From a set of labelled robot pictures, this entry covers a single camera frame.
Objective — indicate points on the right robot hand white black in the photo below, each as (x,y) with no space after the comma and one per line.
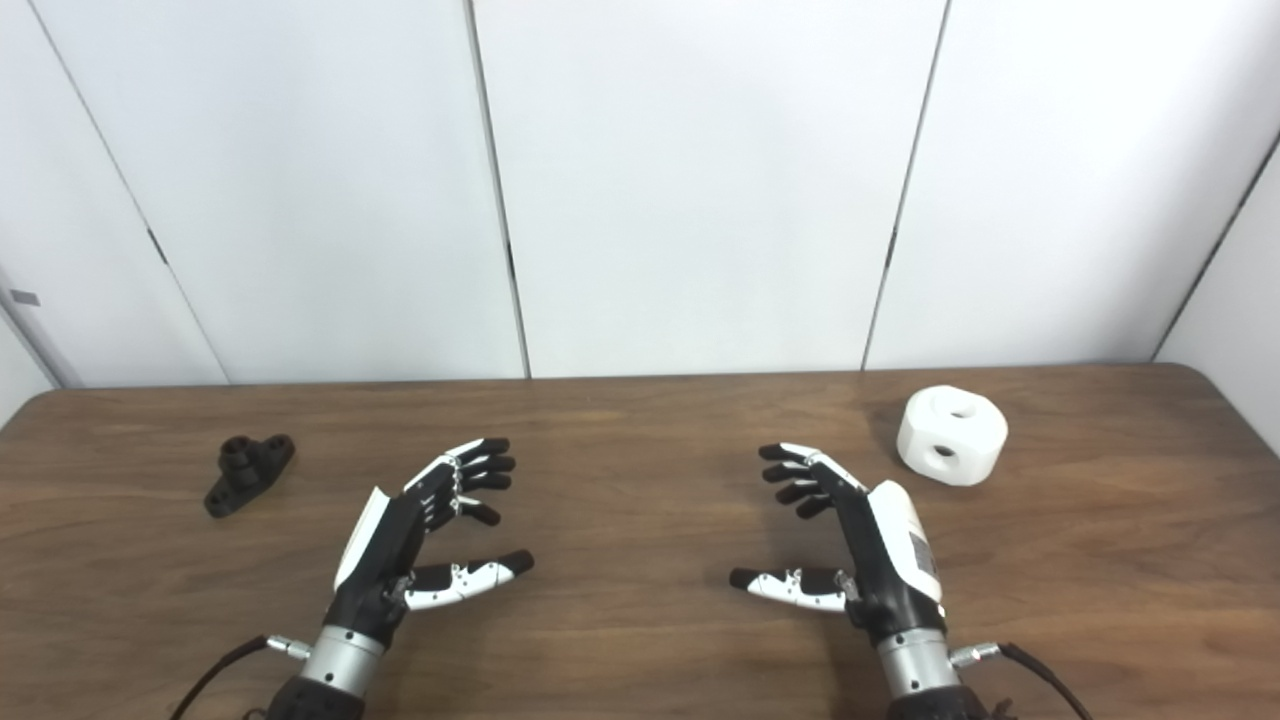
(880,560)

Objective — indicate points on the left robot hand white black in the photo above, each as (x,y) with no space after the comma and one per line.
(385,540)

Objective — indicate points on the black flanged holder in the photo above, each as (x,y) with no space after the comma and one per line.
(245,475)

